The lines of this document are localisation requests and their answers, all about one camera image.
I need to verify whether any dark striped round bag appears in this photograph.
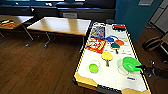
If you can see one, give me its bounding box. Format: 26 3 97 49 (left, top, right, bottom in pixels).
143 35 163 52

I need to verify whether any teal paddle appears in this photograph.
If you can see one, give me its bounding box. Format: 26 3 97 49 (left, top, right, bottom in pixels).
110 42 121 54

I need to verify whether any red black flat item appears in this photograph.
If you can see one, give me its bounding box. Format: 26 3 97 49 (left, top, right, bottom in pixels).
112 23 127 31

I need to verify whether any yellow framed wall sign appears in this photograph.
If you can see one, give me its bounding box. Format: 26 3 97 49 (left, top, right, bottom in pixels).
138 0 155 6

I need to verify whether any yellow wooden gaming table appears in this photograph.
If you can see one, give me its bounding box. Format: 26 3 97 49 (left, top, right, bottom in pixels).
72 20 152 94

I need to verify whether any blue flat item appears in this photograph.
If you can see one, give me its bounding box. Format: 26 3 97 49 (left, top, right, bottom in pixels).
105 34 119 43

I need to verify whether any small black box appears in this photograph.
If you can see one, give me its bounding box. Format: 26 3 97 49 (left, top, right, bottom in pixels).
105 19 115 25

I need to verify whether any dark bench sofa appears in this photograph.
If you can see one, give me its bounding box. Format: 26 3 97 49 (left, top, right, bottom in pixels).
0 0 117 22

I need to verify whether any yellow black flat item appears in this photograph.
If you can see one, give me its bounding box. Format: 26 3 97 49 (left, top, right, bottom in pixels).
0 19 13 25

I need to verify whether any yellow side table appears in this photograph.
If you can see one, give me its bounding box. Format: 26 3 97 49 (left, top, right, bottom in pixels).
0 14 35 48

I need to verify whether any colourful snack bag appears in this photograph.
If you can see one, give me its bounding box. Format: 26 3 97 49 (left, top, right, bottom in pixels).
85 36 107 54

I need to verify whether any orange paddle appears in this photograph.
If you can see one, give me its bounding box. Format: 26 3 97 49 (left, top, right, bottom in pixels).
115 39 125 47

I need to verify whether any small green bowl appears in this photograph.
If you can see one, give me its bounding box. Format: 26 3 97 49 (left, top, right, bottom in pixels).
88 63 100 74

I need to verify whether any long white-top table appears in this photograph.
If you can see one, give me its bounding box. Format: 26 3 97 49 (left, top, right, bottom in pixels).
26 16 93 54

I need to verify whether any blue printed game box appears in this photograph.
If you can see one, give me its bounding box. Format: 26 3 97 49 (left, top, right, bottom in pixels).
91 25 107 38

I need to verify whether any grey rectangular panel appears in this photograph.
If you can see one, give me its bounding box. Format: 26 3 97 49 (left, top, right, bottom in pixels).
62 11 79 19

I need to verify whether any yellow paddle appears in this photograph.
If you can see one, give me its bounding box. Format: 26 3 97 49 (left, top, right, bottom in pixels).
101 51 115 68

